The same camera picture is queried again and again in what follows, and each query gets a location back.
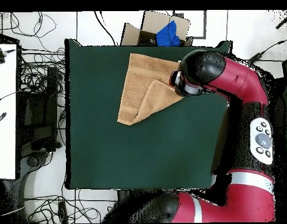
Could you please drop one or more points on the open cardboard box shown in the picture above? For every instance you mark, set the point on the open cardboard box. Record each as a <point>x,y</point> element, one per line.
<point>155,22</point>

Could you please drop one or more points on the black round floor foot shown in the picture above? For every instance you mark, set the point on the black round floor foot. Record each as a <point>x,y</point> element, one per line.
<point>33,161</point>

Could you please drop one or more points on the black equipment rack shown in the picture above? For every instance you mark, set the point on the black equipment rack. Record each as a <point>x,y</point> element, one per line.
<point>38,112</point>

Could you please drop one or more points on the black bar with white print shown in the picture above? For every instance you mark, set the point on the black bar with white print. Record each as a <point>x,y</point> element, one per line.
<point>0,119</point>

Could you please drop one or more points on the white desk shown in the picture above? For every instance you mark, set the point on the white desk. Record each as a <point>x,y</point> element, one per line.
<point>4,105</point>

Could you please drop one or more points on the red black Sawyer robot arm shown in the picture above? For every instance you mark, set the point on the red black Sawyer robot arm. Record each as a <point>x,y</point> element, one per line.
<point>246,81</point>

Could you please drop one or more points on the dark green table cloth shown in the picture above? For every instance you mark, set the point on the dark green table cloth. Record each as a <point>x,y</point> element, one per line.
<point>134,151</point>

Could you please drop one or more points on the black power strip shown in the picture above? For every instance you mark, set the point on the black power strip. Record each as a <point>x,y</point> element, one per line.
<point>63,212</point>

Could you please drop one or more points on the blue garment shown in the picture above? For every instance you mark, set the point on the blue garment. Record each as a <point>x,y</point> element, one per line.
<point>168,36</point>

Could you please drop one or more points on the tan terry towel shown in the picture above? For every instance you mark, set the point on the tan terry towel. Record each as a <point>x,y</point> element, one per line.
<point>138,93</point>

